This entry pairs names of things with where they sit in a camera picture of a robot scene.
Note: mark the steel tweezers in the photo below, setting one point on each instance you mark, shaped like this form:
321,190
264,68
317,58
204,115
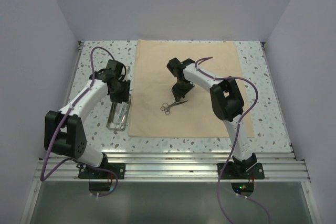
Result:
115,111

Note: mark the lower steel scissors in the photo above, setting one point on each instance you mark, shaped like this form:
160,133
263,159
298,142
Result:
166,107

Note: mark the aluminium rail frame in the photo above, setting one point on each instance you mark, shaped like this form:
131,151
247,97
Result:
173,179

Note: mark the metal instrument tray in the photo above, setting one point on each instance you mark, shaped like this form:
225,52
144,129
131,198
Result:
118,119

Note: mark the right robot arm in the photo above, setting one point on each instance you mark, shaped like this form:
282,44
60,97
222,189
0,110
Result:
227,104

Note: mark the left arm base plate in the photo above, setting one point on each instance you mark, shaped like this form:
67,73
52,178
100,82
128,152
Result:
106,171

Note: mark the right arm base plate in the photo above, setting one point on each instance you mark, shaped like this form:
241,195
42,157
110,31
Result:
233,172

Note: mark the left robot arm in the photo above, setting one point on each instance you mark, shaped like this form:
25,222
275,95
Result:
64,130

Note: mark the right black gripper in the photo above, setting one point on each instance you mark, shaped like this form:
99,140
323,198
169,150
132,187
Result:
178,94

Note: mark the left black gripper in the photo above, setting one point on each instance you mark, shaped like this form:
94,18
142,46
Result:
124,96

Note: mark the white sterile packet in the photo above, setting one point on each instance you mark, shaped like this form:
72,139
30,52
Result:
119,113

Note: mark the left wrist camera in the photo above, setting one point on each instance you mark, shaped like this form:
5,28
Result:
127,69

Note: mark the beige cloth mat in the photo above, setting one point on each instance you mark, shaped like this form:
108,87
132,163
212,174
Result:
152,83

